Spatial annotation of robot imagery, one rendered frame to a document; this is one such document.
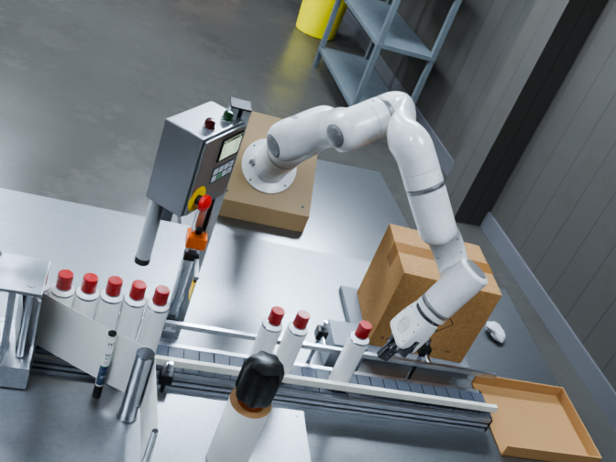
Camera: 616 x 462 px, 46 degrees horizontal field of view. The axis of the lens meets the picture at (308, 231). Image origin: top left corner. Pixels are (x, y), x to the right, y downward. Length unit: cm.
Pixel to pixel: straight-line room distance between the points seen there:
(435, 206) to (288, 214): 89
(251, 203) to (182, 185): 94
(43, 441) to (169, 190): 56
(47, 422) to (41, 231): 72
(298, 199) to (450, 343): 72
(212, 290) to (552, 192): 284
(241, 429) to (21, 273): 53
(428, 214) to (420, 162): 12
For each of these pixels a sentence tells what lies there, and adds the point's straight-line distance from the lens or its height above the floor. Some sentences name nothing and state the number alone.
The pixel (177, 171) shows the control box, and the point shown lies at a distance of 150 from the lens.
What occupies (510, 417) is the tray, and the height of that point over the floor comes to 83.
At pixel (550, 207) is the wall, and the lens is 455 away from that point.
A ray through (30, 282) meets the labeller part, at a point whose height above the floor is 115.
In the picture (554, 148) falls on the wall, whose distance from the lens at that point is 463.
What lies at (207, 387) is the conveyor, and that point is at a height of 86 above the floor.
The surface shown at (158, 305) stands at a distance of 167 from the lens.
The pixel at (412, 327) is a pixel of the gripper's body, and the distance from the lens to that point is 178.
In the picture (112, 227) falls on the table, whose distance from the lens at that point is 225.
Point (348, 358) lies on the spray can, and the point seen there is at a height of 99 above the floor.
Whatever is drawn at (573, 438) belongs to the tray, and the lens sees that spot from 229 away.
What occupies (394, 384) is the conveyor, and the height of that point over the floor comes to 88.
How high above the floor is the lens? 213
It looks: 31 degrees down
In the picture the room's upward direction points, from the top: 22 degrees clockwise
